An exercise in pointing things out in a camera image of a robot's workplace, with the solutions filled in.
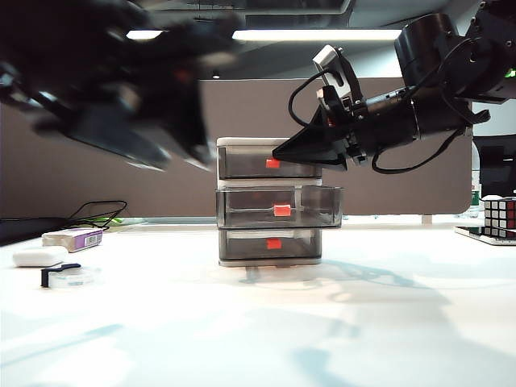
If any ceiling light strip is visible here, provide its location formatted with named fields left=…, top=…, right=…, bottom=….
left=124, top=27, right=404, bottom=42

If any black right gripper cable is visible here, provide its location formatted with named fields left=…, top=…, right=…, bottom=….
left=370, top=127, right=469, bottom=175

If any white and purple box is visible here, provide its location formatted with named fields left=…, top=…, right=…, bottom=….
left=41, top=227, right=104, bottom=254

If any white flat tray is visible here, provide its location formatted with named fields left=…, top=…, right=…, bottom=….
left=452, top=225, right=516, bottom=247

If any white earbuds case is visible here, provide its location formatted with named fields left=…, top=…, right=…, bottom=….
left=12, top=246, right=69, bottom=268

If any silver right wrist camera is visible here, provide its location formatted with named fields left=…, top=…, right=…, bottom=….
left=312, top=44, right=364, bottom=106

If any grey translucent drawer, empty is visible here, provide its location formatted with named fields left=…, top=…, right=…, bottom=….
left=218, top=145, right=323, bottom=180

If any brown desk partition panel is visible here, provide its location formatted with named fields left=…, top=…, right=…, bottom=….
left=0, top=77, right=473, bottom=222

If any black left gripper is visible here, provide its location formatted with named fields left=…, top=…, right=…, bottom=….
left=68, top=56, right=215, bottom=173

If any black Rubik's cube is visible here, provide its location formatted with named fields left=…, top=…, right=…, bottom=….
left=483, top=196, right=516, bottom=231

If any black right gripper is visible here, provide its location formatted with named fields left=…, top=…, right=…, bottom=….
left=272, top=86, right=374, bottom=172

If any black right camera cable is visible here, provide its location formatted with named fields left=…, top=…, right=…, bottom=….
left=288, top=73, right=324, bottom=129

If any grey translucent drawer with papers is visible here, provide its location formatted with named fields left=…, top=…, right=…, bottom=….
left=218, top=228, right=323, bottom=260

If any black monitor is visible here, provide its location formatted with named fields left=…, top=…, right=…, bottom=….
left=472, top=135, right=516, bottom=198

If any transparent tape roll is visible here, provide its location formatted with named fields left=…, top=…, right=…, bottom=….
left=40, top=262, right=102, bottom=289

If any black cable bundle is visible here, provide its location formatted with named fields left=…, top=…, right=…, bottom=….
left=70, top=200, right=128, bottom=233

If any white three-drawer cabinet frame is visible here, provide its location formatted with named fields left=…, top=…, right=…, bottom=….
left=216, top=136, right=323, bottom=267

